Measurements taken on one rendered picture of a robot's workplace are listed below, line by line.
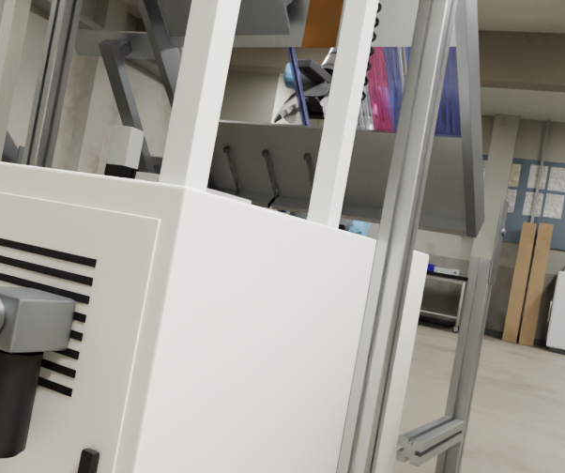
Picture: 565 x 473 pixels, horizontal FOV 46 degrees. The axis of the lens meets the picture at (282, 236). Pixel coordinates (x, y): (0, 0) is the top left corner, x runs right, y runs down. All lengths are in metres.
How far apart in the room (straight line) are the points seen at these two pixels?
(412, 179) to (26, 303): 0.52
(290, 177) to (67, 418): 1.04
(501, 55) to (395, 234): 5.43
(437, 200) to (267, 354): 0.79
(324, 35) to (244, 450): 0.52
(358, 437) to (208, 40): 0.56
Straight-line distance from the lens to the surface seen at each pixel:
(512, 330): 8.54
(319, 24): 0.90
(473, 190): 1.32
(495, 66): 6.24
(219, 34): 0.58
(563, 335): 8.17
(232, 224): 0.59
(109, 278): 0.58
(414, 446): 1.14
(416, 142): 0.90
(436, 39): 0.93
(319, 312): 0.77
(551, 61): 6.23
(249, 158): 1.58
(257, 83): 8.43
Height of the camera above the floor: 0.58
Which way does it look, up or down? 1 degrees up
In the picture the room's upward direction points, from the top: 10 degrees clockwise
